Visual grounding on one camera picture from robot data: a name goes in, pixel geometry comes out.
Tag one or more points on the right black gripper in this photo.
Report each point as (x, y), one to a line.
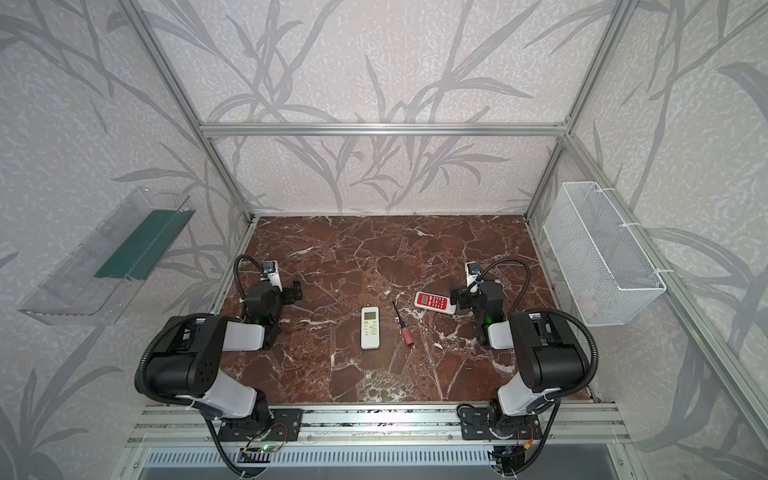
(465, 297)

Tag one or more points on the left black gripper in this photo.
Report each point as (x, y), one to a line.
(288, 293)

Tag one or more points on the red handled screwdriver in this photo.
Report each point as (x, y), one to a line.
(404, 330)

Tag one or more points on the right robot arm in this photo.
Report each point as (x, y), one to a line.
(555, 354)

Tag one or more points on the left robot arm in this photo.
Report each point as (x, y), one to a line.
(181, 366)

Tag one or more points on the red white remote control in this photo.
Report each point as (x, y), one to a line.
(434, 303)

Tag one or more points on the green mat in shelf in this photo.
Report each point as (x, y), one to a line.
(138, 255)

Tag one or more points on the white wire mesh basket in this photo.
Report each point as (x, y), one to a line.
(608, 274)

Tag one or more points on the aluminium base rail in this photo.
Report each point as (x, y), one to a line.
(358, 424)

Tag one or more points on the clear plastic wall shelf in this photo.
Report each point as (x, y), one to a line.
(71, 294)

